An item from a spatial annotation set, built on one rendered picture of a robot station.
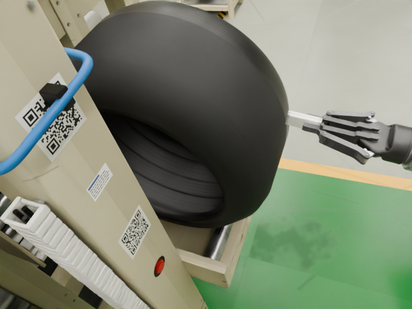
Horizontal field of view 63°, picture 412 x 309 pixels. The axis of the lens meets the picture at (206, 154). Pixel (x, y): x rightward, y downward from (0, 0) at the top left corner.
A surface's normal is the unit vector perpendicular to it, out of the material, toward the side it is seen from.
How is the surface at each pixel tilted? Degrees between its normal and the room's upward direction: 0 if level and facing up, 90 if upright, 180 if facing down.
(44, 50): 90
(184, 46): 24
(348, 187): 0
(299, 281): 0
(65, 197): 90
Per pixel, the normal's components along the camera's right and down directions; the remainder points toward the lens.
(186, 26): 0.16, -0.54
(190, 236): -0.17, -0.63
